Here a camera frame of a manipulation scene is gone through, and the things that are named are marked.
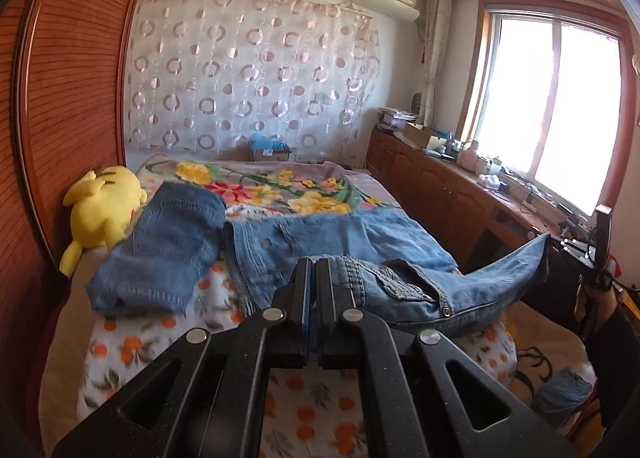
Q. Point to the small grey fan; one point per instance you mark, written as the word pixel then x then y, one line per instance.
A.
pixel 416 101

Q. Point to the stack of papers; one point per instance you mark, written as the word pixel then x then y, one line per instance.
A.
pixel 395 119

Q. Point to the long wooden cabinet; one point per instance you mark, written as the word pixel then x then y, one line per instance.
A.
pixel 435 188

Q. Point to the dark blue jeans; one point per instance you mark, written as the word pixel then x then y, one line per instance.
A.
pixel 562 390

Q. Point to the beige window curtain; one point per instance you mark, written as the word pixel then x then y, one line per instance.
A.
pixel 435 53

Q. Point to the white jug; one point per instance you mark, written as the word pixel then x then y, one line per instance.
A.
pixel 470 157

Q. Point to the light blue jeans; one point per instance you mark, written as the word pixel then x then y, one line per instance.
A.
pixel 325 238

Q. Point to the folded medium blue jeans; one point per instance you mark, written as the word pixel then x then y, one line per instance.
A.
pixel 160 248

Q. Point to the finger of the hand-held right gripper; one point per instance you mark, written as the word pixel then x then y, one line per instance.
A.
pixel 556 248

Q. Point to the person's right hand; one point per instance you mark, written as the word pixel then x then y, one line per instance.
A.
pixel 592 308

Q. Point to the white tissue box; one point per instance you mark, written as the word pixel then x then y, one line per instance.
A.
pixel 488 182

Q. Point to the sheer circle-patterned curtain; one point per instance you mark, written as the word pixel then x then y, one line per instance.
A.
pixel 250 73

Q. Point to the wood-framed window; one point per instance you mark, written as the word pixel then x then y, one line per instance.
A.
pixel 540 103

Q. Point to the yellow plush toy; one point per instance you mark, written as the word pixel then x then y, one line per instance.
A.
pixel 100 213

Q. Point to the person's right forearm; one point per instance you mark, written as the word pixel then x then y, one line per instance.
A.
pixel 617 363

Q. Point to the open cardboard box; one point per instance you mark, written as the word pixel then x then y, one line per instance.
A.
pixel 422 135

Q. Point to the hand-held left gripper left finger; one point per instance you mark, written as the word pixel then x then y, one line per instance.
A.
pixel 307 328

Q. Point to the green and white cup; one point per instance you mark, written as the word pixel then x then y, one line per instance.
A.
pixel 495 167

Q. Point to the small black tripod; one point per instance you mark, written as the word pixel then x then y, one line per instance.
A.
pixel 571 227

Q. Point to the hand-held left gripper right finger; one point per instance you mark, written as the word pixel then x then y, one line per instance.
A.
pixel 325 323

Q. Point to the floral blanket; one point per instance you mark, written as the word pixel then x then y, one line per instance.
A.
pixel 280 188

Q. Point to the orange fruit print sheet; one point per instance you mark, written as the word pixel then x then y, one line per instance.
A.
pixel 125 348

